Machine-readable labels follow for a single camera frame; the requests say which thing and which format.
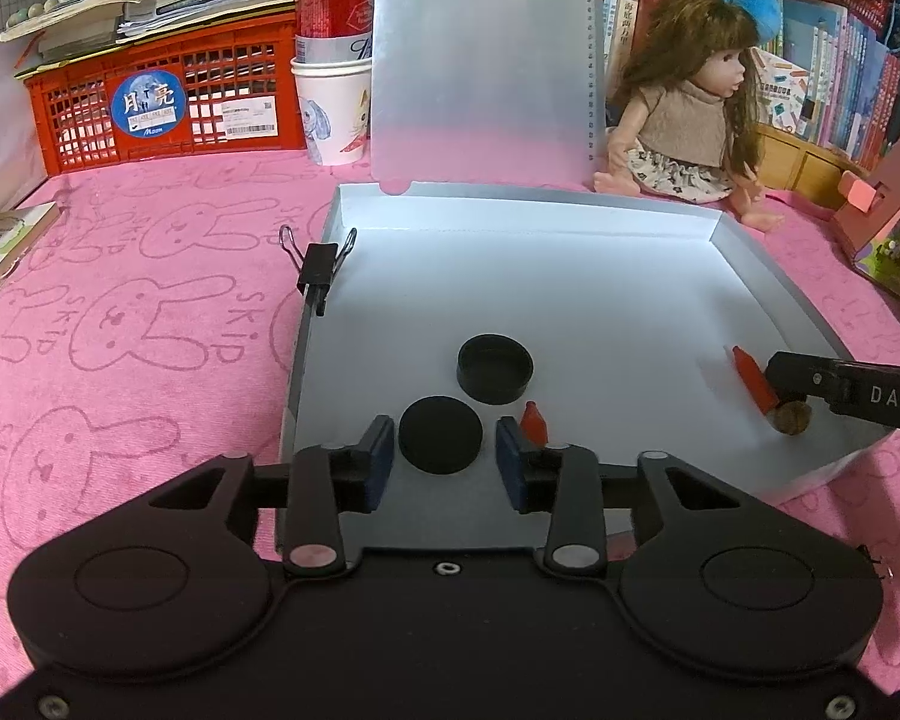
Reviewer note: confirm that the pink rabbit-print towel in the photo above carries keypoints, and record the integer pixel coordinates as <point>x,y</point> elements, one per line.
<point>135,330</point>

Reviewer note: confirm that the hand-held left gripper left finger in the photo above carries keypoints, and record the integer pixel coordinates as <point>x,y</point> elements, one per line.
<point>379,465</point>

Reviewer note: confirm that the black round cap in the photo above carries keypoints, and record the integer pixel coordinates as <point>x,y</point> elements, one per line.
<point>495,375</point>

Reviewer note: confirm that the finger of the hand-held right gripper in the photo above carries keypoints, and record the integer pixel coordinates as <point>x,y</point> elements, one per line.
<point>799,379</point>

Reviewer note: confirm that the pink cardboard phone stand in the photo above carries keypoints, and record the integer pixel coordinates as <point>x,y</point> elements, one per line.
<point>889,217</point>

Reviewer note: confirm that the silver cardboard box tray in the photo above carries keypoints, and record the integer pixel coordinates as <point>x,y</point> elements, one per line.
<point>570,292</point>

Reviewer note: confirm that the red drink can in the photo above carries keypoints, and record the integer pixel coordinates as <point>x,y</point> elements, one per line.
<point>334,7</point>

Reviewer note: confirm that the white paper cup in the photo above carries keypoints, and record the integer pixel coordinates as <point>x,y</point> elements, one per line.
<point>331,112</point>

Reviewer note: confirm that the black round lid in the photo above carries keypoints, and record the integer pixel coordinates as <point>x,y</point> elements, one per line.
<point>441,436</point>

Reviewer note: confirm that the red plastic basket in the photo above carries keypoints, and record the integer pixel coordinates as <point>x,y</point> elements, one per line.
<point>195,97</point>

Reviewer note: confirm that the wooden drawer unit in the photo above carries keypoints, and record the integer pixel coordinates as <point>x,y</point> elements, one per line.
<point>817,161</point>

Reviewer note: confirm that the small black binder clip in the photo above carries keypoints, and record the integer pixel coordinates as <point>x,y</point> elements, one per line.
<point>317,266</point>

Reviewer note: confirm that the long-haired baby doll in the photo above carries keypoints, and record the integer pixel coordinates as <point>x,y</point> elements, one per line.
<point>682,120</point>

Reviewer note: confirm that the red crayon tip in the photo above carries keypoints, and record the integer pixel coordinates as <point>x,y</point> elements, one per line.
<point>754,382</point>
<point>534,424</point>

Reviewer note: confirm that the blue plush ball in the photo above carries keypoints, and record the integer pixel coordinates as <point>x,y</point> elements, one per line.
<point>763,13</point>

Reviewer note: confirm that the row of shelved books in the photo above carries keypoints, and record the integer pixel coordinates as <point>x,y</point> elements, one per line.
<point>847,67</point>

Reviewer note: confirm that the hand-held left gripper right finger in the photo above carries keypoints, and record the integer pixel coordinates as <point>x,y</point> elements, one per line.
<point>508,465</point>

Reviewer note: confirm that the flat book beside towel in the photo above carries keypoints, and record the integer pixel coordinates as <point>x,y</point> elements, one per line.
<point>4,247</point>

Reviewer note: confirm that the brown walnut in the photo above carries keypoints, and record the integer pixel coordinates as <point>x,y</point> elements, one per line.
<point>791,421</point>

